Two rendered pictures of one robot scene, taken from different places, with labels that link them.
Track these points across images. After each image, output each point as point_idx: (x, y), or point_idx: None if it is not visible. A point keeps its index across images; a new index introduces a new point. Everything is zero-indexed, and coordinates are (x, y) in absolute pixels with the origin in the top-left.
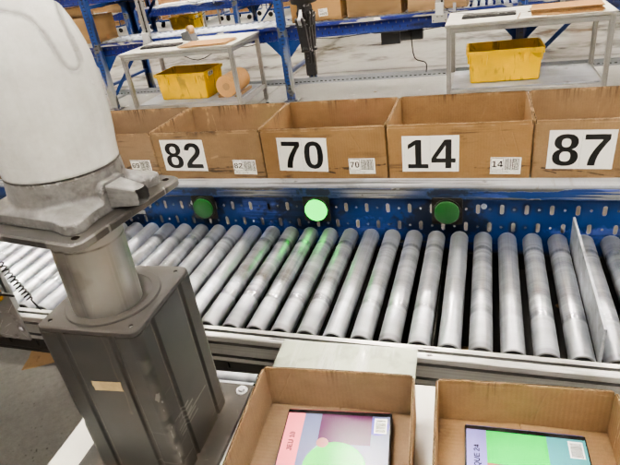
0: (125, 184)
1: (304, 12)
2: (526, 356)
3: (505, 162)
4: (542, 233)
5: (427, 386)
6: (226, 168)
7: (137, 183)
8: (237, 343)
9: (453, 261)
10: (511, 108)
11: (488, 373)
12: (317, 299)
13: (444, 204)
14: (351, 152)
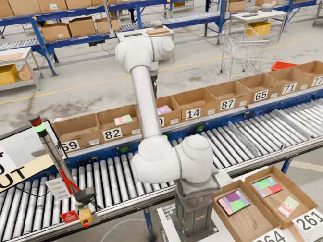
0: (214, 170)
1: (155, 82)
2: (245, 162)
3: (211, 111)
4: (219, 126)
5: (234, 178)
6: (129, 133)
7: (215, 168)
8: None
9: (209, 141)
10: (200, 92)
11: (240, 169)
12: None
13: (200, 126)
14: (171, 118)
